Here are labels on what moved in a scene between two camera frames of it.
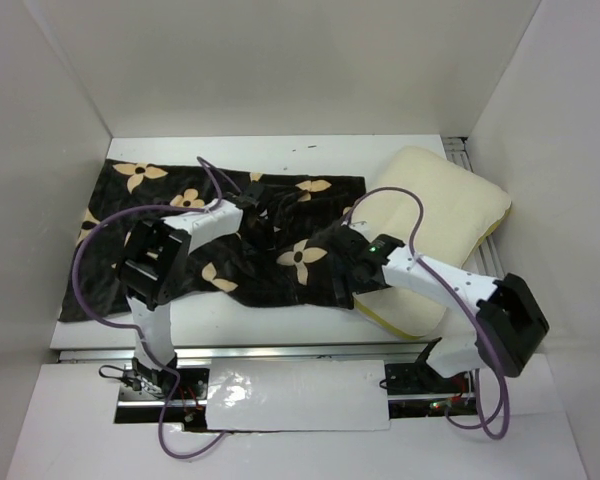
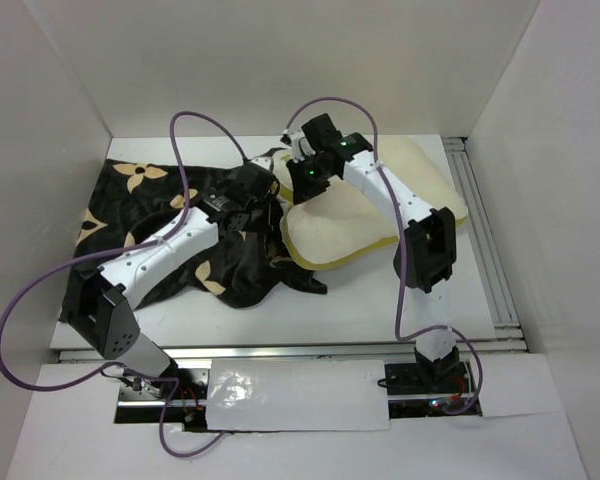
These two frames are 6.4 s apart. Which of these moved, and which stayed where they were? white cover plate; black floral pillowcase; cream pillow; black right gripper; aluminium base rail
Moved: black right gripper; cream pillow
Stayed: white cover plate; black floral pillowcase; aluminium base rail
